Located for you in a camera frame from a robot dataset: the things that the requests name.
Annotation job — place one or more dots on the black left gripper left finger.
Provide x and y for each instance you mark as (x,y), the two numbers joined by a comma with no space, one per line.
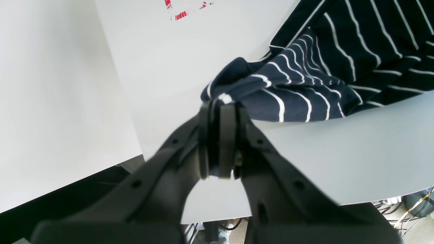
(147,207)

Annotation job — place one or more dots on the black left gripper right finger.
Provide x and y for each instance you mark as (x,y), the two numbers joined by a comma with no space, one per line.
(287,208)

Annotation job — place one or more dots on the navy white striped t-shirt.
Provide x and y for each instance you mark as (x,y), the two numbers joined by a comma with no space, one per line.
(333,58)

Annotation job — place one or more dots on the red tape rectangle marking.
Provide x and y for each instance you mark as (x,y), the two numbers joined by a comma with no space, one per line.
(179,9)

